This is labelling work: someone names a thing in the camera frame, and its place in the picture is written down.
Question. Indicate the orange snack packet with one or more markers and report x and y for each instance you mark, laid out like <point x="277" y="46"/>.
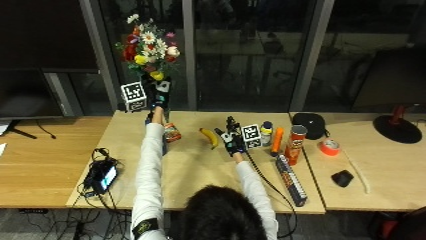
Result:
<point x="172" y="132"/>

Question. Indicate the white marker cube left glove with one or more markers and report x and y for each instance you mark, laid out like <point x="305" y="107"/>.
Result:
<point x="133" y="96"/>

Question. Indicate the black device with lit screen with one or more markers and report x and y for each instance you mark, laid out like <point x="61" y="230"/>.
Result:
<point x="102" y="176"/>

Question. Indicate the white marker cube right glove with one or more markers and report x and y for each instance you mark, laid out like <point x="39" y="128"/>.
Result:
<point x="252" y="136"/>

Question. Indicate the black pouch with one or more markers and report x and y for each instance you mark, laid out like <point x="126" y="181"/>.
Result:
<point x="309" y="125"/>

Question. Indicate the white bottle blue cap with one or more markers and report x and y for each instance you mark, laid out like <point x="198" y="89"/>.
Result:
<point x="266" y="133"/>

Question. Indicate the black power strip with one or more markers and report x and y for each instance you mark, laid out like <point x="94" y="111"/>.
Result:
<point x="33" y="210"/>

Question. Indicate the person's right hand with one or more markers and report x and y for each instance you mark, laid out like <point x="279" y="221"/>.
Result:
<point x="232" y="140"/>

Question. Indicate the orange tape roll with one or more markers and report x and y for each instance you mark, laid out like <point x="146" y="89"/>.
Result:
<point x="330" y="147"/>

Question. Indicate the person's left hand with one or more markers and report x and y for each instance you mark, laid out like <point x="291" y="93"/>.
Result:
<point x="157" y="95"/>

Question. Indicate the black computer mouse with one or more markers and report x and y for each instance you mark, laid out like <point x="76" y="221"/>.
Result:
<point x="342" y="178"/>

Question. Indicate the black lamp base red stem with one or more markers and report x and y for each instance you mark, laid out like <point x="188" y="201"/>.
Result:
<point x="397" y="128"/>

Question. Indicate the red crisps tube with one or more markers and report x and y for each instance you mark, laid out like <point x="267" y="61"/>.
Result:
<point x="294" y="145"/>

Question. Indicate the long dark printed box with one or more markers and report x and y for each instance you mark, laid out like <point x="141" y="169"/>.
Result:
<point x="291" y="180"/>

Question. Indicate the black armband yellow emblem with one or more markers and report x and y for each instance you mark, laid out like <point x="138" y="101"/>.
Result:
<point x="145" y="227"/>

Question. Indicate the colourful flower bouquet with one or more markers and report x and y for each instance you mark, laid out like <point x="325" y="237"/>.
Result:
<point x="148" y="50"/>

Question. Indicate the white marker cube glove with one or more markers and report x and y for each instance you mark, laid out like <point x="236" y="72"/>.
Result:
<point x="252" y="136"/>
<point x="133" y="96"/>

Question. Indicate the black monitor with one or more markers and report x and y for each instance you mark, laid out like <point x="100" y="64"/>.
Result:
<point x="27" y="93"/>

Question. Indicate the white paper sheet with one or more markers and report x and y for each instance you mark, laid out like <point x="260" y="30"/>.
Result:
<point x="3" y="128"/>

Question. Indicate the yellow banana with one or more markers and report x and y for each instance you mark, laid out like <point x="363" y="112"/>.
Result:
<point x="209" y="136"/>

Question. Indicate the red bag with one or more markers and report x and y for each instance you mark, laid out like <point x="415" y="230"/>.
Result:
<point x="397" y="226"/>

